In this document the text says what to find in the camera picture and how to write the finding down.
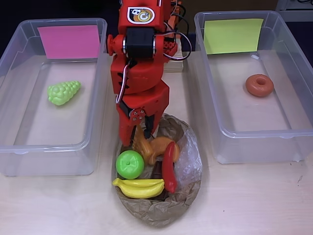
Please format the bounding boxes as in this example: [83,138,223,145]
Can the green toy apple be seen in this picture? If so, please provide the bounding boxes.
[115,150,145,180]

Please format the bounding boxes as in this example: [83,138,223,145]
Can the yellow toy banana bunch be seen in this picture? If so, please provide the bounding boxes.
[112,178,165,199]

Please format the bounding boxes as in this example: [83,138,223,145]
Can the pale green toy grapes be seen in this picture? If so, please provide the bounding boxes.
[47,80,82,107]

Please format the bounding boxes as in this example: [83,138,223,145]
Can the brown toy doughnut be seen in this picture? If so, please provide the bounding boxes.
[245,74,274,97]

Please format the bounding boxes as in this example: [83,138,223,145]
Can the clear plastic bin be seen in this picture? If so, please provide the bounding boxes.
[194,10,313,165]
[0,17,108,177]

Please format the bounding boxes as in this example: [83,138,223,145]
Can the yellow-green paper label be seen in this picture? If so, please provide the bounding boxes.
[203,18,265,55]

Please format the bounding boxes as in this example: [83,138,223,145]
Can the pink paper label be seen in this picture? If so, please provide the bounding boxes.
[37,24,101,59]

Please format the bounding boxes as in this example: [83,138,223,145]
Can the orange toy croissant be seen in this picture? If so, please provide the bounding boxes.
[147,136,181,166]

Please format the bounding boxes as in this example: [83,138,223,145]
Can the wooden base block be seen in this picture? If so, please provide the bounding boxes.
[162,39,184,73]

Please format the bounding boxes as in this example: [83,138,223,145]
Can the red toy chili pepper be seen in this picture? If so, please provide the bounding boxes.
[162,141,177,194]

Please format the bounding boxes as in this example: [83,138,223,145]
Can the orange table clamp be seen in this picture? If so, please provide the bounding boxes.
[168,12,183,41]

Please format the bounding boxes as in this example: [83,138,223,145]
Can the crumpled brown paper bag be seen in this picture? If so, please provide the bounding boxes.
[112,113,203,228]

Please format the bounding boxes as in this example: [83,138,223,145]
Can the white wrist servo cable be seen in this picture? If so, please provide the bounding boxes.
[114,61,132,106]

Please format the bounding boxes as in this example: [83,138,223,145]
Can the dark looped servo cable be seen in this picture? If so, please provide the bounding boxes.
[162,31,193,62]

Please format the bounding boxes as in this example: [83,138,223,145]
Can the black base cables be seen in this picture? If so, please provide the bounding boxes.
[168,6,190,40]

